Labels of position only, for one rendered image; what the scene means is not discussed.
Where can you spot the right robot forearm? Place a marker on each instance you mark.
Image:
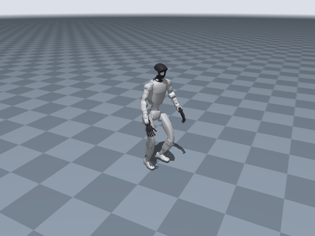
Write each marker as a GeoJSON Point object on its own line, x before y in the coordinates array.
{"type": "Point", "coordinates": [144, 112]}

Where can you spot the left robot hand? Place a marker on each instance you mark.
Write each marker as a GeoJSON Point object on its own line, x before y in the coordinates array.
{"type": "Point", "coordinates": [182, 114]}

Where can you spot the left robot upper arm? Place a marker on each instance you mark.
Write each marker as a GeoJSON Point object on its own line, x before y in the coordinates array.
{"type": "Point", "coordinates": [169, 89]}

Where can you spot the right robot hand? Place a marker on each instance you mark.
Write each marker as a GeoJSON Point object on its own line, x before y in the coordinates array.
{"type": "Point", "coordinates": [149, 129]}

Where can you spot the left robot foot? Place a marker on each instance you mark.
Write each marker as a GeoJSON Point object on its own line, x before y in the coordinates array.
{"type": "Point", "coordinates": [163, 157]}

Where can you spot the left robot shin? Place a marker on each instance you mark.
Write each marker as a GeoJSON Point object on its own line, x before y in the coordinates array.
{"type": "Point", "coordinates": [165, 148]}

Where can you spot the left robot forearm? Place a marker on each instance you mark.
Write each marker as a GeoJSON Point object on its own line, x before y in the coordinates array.
{"type": "Point", "coordinates": [176, 103]}

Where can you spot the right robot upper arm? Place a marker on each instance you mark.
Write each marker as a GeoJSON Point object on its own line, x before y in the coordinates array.
{"type": "Point", "coordinates": [147, 89]}

